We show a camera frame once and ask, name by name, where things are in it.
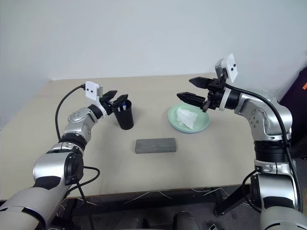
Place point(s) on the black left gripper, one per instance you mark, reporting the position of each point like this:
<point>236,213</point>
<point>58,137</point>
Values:
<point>108,107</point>

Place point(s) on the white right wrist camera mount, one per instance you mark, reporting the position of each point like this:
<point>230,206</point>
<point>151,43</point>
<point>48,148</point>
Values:
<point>230,67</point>

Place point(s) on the large dark rounded shape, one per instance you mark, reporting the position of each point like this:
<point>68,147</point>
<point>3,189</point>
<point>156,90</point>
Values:
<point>185,221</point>

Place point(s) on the white marker with blue cap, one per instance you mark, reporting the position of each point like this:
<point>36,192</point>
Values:
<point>123,106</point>

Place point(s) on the grey glasses case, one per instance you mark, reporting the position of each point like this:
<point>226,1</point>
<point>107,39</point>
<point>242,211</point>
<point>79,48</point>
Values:
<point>156,145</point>

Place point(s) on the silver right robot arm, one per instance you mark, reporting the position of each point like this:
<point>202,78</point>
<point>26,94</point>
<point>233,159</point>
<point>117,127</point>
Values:
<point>271,148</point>

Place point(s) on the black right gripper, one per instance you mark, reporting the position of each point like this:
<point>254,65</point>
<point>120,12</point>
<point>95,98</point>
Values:
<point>214,95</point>

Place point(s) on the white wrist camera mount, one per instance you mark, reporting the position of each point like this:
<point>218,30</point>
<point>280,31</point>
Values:
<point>92,91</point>
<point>230,67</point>

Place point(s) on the black table leg brace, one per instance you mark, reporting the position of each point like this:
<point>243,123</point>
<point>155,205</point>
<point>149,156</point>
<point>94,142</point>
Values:
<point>230,200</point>

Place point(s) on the orange tape strip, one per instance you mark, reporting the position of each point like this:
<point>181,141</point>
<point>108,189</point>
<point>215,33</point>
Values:
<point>305,86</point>

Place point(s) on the black fabric case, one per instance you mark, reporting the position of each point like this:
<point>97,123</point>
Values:
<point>296,115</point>

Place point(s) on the small black device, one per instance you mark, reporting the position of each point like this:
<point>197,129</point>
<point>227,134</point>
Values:
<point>212,226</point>

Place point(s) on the white tissue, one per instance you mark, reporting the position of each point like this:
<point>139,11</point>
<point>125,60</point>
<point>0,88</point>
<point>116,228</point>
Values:
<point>187,118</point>

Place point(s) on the light green plate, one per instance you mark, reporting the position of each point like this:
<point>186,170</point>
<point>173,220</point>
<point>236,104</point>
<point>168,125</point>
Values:
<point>202,119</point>

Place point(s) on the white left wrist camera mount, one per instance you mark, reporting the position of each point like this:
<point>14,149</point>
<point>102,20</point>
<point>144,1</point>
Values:
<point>92,91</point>

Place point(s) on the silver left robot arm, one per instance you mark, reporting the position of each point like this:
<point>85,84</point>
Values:
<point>52,167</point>

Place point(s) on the black plastic cup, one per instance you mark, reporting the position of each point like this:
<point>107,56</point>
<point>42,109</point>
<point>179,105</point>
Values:
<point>124,119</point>

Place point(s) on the black table frame bar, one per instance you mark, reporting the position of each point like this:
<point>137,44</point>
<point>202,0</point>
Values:
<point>144,203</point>

